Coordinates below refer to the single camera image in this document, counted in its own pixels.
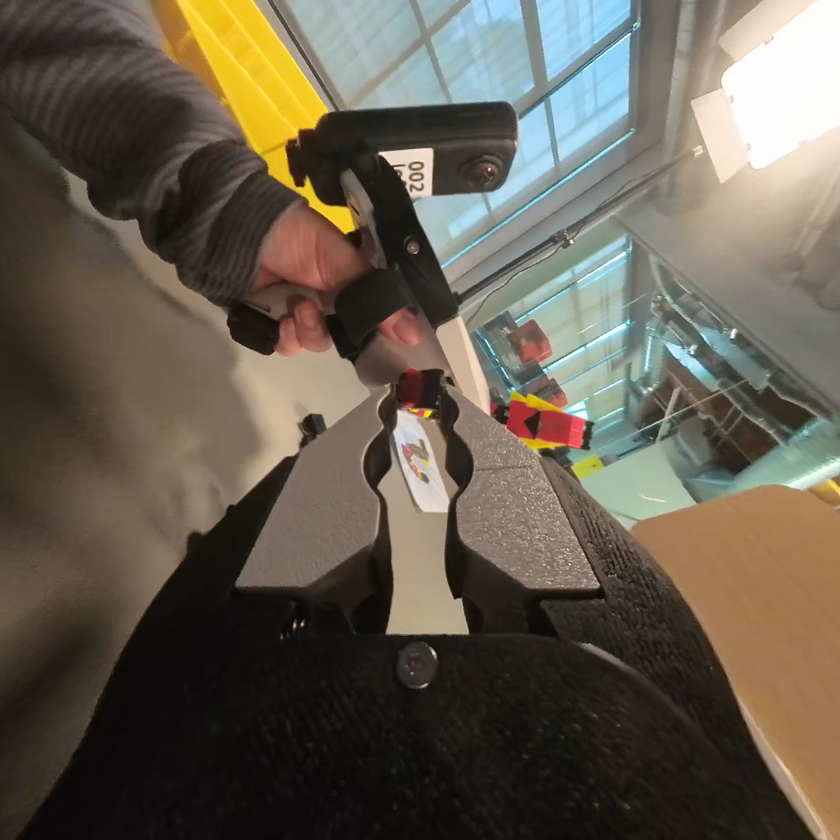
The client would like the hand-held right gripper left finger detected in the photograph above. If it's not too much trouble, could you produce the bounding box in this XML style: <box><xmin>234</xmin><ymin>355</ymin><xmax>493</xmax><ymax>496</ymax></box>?
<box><xmin>234</xmin><ymin>386</ymin><xmax>398</xmax><ymax>634</ymax></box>

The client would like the yellow plastic bin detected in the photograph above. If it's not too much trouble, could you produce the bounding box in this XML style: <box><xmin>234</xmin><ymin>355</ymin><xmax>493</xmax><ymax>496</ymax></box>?
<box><xmin>154</xmin><ymin>0</ymin><xmax>361</xmax><ymax>232</ymax></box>

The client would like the black camera boom pole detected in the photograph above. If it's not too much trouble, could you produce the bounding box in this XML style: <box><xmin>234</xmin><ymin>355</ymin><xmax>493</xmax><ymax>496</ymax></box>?
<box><xmin>453</xmin><ymin>146</ymin><xmax>704</xmax><ymax>304</ymax></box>

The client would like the open instruction booklet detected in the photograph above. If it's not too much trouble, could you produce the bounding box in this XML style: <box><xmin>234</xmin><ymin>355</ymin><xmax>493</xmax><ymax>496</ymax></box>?
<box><xmin>389</xmin><ymin>420</ymin><xmax>455</xmax><ymax>514</ymax></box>

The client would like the large grid window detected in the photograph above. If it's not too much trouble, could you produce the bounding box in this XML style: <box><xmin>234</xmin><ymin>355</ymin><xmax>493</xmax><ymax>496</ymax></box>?
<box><xmin>269</xmin><ymin>0</ymin><xmax>641</xmax><ymax>263</ymax></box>

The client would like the person's left hand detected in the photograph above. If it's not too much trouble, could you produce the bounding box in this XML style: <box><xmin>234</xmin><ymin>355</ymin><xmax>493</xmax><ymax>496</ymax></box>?
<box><xmin>252</xmin><ymin>200</ymin><xmax>424</xmax><ymax>358</ymax></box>

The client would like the wooden head desk lamp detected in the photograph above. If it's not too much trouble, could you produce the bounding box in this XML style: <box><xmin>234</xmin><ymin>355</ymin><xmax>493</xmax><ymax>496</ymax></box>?
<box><xmin>630</xmin><ymin>486</ymin><xmax>840</xmax><ymax>840</ymax></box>

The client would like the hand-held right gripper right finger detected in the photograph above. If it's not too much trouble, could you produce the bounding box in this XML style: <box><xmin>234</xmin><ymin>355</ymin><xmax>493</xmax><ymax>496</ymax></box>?
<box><xmin>438</xmin><ymin>386</ymin><xmax>605</xmax><ymax>634</ymax></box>

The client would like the red yellow lego figure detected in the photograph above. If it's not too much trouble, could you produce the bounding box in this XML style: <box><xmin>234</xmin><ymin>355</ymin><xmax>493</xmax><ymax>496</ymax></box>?
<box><xmin>395</xmin><ymin>367</ymin><xmax>596</xmax><ymax>455</ymax></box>

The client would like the studio light panel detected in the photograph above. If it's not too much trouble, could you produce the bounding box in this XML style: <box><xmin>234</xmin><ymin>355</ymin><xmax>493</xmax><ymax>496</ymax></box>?
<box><xmin>689</xmin><ymin>0</ymin><xmax>840</xmax><ymax>186</ymax></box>

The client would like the person's left forearm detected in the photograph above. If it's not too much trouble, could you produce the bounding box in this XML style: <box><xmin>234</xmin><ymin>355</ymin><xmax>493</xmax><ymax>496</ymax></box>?
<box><xmin>0</xmin><ymin>0</ymin><xmax>309</xmax><ymax>309</ymax></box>

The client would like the silver spiral ventilation duct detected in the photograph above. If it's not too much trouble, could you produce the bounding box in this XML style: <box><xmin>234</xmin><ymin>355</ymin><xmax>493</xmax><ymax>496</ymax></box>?
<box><xmin>637</xmin><ymin>289</ymin><xmax>828</xmax><ymax>473</ymax></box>

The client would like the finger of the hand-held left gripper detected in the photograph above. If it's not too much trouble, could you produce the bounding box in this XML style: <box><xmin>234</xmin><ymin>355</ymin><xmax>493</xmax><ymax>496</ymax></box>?
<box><xmin>354</xmin><ymin>314</ymin><xmax>455</xmax><ymax>389</ymax></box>
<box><xmin>435</xmin><ymin>314</ymin><xmax>493</xmax><ymax>416</ymax></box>

